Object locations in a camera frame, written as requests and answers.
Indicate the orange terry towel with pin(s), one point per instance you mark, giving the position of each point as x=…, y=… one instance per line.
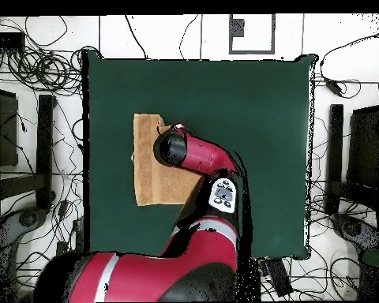
x=145, y=164

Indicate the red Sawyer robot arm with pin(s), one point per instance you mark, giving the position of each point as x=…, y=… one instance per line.
x=202, y=154

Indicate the dark green table cloth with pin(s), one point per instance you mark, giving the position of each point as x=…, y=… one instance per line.
x=255, y=126

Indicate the narrow black power strip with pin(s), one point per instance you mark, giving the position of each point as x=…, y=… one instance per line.
x=79, y=233

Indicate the small black plug adapter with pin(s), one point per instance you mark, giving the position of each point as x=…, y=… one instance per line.
x=61, y=247

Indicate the wide black power strip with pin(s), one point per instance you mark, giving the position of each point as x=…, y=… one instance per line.
x=279, y=277

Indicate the black rectangular box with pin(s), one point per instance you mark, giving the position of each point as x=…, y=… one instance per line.
x=6, y=40

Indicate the grey square frame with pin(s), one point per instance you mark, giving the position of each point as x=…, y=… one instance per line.
x=237, y=28

